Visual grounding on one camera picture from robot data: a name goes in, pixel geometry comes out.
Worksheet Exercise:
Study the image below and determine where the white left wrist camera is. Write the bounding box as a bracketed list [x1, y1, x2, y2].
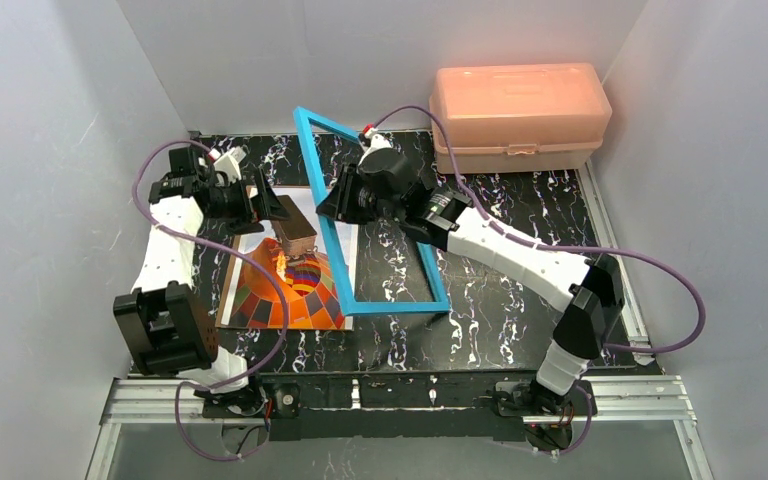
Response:
[209, 146, 246, 185]

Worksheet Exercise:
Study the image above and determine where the brown cardboard backing board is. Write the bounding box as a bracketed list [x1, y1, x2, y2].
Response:
[214, 185, 359, 333]

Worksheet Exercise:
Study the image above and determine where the orange translucent plastic box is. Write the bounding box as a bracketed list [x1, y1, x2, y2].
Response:
[429, 63, 612, 174]

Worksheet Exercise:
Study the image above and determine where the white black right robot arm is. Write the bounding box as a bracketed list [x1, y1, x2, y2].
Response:
[317, 147, 625, 409]

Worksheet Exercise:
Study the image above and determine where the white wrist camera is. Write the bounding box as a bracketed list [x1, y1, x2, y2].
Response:
[358, 124, 392, 152]
[209, 146, 246, 185]

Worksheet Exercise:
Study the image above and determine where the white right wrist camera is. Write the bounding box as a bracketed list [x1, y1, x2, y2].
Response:
[358, 124, 392, 152]

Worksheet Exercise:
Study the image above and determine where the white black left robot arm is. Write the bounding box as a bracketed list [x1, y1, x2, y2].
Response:
[113, 140, 290, 394]

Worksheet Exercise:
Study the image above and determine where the aluminium rail base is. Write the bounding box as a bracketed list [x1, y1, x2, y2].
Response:
[87, 370, 712, 479]

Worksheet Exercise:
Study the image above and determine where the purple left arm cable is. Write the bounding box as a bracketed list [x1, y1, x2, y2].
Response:
[131, 139, 291, 464]

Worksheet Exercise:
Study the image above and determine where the hot air balloon photo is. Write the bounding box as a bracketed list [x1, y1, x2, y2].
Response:
[220, 188, 359, 331]

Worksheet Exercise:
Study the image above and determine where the blue wooden picture frame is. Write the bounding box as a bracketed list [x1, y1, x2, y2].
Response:
[293, 105, 452, 317]

